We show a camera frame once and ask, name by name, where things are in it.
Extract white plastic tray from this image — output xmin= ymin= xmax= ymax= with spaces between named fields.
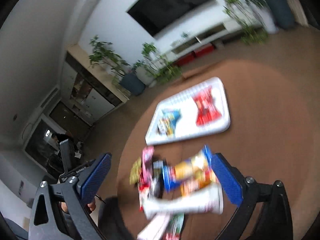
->
xmin=145 ymin=77 xmax=231 ymax=145

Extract white snack packet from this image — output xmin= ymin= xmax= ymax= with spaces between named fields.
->
xmin=143 ymin=184 xmax=224 ymax=219

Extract black wall television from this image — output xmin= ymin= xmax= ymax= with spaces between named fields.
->
xmin=127 ymin=0 xmax=215 ymax=36

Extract pink long snack packet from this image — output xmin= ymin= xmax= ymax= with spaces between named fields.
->
xmin=138 ymin=146 xmax=154 ymax=211

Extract black snack packet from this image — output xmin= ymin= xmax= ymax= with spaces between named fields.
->
xmin=150 ymin=159 xmax=167 ymax=198

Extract dark blue plant pot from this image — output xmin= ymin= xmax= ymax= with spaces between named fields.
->
xmin=265 ymin=0 xmax=295 ymax=29
xmin=119 ymin=73 xmax=145 ymax=96

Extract green red snack packet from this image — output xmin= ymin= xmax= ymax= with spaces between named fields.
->
xmin=163 ymin=213 xmax=184 ymax=240

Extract blue yellow snack packet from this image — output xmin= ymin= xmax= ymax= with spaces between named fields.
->
xmin=162 ymin=145 xmax=219 ymax=196

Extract red storage box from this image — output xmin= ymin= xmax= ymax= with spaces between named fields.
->
xmin=194 ymin=43 xmax=215 ymax=58
xmin=174 ymin=52 xmax=196 ymax=67

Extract blue panda snack packet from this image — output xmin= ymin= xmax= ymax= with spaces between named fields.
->
xmin=156 ymin=109 xmax=181 ymax=137

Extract white tv console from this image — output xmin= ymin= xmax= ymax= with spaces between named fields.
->
xmin=159 ymin=17 xmax=263 ymax=63

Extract white plant pot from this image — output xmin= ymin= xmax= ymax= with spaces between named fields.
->
xmin=251 ymin=4 xmax=279 ymax=34

